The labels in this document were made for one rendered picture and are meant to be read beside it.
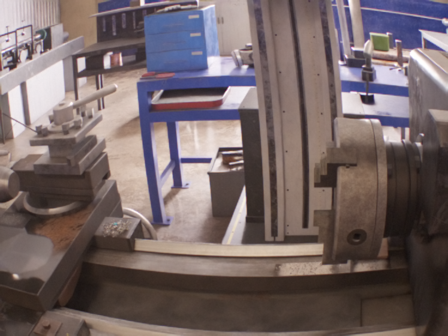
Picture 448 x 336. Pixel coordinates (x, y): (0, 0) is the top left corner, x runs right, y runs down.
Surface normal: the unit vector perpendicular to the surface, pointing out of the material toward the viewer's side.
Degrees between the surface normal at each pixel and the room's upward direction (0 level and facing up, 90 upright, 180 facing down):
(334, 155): 41
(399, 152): 19
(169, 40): 90
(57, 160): 0
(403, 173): 45
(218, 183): 90
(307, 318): 14
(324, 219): 71
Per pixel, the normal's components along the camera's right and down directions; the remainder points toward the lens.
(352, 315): 0.02, -0.86
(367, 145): -0.16, -0.57
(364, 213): -0.20, 0.27
